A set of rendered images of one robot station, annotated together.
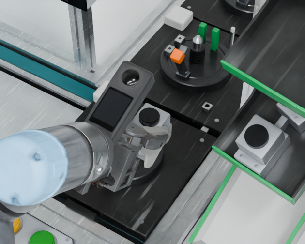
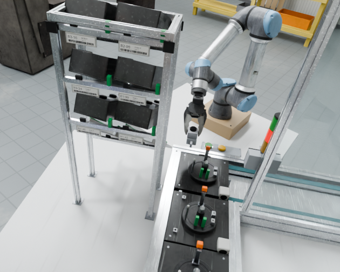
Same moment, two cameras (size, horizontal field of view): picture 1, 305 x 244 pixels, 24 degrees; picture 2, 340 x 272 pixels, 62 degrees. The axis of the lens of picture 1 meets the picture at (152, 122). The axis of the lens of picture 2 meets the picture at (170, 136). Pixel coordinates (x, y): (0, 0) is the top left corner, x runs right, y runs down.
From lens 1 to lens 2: 1.60 m
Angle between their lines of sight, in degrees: 89
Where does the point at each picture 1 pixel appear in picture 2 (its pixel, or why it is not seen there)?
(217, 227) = not seen: hidden behind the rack
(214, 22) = (204, 251)
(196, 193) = (172, 170)
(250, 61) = not seen: hidden behind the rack
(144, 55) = (224, 218)
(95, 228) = (197, 153)
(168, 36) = (221, 233)
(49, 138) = (201, 65)
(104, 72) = (235, 207)
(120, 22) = not seen: outside the picture
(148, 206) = (184, 159)
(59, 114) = (239, 196)
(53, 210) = (212, 155)
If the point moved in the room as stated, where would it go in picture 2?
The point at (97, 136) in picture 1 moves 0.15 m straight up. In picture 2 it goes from (195, 84) to (201, 52)
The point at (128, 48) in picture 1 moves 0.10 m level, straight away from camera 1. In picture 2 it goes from (235, 224) to (250, 246)
